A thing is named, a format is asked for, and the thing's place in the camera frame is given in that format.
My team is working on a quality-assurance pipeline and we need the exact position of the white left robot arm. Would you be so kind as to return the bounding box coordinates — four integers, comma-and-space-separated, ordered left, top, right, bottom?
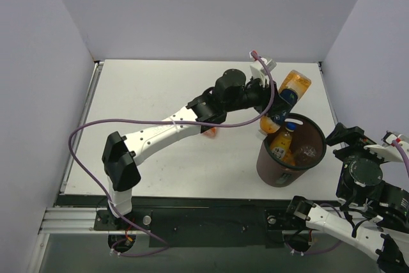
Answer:
102, 69, 300, 230

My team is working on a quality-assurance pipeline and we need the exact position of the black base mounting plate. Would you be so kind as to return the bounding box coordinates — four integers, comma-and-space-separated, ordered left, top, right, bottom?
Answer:
92, 196, 323, 251

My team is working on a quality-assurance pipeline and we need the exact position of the orange bottle dark blue label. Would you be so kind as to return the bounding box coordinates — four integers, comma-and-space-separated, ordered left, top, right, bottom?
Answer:
259, 70, 312, 135

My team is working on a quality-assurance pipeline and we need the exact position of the clear plastic bottle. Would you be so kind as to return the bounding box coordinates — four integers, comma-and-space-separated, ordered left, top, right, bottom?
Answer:
293, 145, 320, 168

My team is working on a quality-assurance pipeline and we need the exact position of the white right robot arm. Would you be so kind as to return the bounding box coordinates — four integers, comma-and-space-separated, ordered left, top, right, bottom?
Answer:
285, 123, 408, 272

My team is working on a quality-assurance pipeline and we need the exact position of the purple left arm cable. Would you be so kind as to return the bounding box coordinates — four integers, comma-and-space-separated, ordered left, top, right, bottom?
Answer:
68, 51, 275, 256

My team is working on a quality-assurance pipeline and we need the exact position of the yellow juice bottle blue cap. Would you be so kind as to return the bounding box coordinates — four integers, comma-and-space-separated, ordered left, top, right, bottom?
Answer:
270, 122, 297, 160

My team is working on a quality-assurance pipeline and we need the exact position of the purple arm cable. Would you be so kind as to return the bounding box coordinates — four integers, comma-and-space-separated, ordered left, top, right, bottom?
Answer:
286, 140, 409, 256
68, 51, 275, 256

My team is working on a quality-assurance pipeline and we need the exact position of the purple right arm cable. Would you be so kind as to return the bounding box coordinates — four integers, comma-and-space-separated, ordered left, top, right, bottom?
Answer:
286, 140, 409, 256

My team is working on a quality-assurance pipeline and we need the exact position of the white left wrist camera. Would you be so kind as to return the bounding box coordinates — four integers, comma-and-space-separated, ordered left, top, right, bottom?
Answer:
250, 57, 277, 87

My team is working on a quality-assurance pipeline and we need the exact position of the brown round bin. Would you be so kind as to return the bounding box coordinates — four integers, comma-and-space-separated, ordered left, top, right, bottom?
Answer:
256, 113, 327, 187

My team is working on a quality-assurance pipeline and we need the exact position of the clear orange drink bottle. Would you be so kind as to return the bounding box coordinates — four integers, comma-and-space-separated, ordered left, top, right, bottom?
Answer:
203, 127, 219, 139

